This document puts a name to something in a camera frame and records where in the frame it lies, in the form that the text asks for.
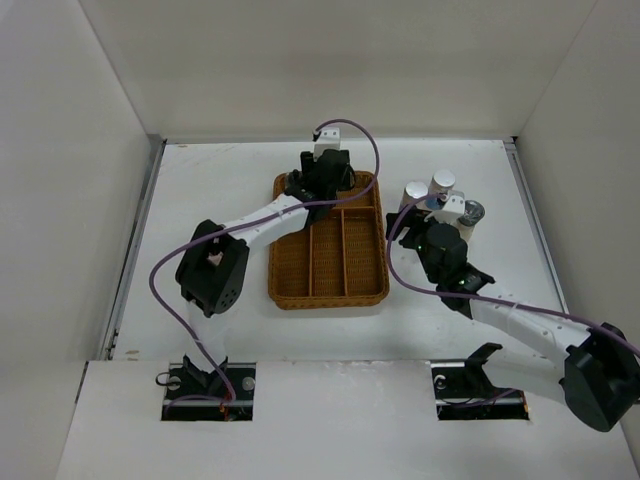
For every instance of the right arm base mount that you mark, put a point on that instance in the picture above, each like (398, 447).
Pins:
(463, 391)

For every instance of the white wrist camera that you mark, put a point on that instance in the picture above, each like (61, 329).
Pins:
(453, 208)
(327, 138)

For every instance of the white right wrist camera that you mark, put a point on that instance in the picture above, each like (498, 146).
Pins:
(453, 208)

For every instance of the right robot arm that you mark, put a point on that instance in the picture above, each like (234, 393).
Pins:
(593, 369)

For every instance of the silver-lid jar blue label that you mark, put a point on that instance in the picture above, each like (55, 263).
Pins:
(413, 190)

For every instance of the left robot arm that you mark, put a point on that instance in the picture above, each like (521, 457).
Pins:
(211, 275)

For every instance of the brown wicker tray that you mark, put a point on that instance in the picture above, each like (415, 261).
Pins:
(337, 262)

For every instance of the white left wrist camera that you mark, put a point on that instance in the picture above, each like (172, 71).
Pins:
(327, 138)

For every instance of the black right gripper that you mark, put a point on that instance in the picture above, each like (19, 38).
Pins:
(415, 219)

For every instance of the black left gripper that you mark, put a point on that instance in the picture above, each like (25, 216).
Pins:
(309, 164)

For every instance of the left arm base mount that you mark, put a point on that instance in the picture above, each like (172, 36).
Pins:
(192, 394)

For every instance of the clear-cap white salt bottle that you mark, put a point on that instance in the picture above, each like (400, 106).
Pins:
(474, 212)

